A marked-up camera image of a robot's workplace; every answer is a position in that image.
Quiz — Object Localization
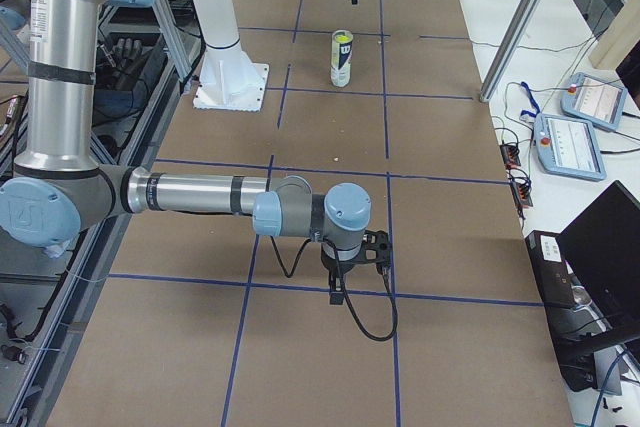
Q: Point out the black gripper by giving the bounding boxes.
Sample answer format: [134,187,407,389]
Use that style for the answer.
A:
[321,243,376,305]

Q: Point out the clear Wilson tennis ball can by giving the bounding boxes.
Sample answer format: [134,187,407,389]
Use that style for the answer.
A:
[330,29,353,88]

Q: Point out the orange black connector strip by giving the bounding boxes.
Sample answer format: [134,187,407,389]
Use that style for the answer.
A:
[499,142,533,211]

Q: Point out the black computer case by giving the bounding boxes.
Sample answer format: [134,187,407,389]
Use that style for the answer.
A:
[523,229,640,394]

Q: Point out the black laptop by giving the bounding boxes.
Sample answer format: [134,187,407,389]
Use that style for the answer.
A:
[558,180,639,320]

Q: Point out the far teach pendant tablet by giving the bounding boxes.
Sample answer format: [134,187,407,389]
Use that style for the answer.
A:
[560,72,628,132]

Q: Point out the teach pendant tablet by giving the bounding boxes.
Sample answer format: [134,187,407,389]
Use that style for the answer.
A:
[560,72,628,132]
[533,113,606,181]

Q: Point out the near teach pendant tablet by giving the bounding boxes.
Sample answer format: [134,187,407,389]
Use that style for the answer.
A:
[533,113,606,181]

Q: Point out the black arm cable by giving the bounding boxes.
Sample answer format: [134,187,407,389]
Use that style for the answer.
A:
[269,236,400,342]

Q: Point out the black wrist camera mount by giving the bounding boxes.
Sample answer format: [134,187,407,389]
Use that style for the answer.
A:
[359,230,392,275]

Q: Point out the white pillar with base plate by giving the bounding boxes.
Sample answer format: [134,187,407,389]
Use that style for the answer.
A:
[194,0,269,112]

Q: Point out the aluminium frame post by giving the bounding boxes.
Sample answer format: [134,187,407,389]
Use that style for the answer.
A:
[479,0,541,103]

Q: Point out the blue lanyard with badge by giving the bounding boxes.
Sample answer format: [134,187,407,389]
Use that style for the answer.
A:
[517,80,539,123]

